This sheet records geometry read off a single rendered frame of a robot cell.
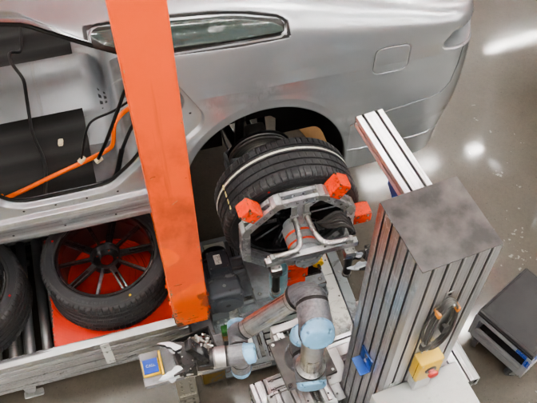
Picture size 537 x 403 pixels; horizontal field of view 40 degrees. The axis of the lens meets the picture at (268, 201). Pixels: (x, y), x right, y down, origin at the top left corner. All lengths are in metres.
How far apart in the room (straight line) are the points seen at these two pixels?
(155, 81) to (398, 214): 0.82
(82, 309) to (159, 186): 1.23
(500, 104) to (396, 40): 2.20
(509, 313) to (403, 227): 1.99
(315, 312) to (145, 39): 1.05
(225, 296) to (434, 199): 1.86
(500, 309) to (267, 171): 1.47
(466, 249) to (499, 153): 3.03
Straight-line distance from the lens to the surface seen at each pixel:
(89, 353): 3.77
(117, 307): 3.66
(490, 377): 4.15
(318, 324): 2.48
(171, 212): 2.75
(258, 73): 3.07
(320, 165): 3.24
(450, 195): 2.11
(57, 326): 3.94
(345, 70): 3.22
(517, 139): 5.14
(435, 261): 1.98
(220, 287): 3.75
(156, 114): 2.34
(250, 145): 3.55
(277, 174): 3.18
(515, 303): 3.99
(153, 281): 3.69
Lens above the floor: 3.67
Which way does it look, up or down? 54 degrees down
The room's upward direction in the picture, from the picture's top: straight up
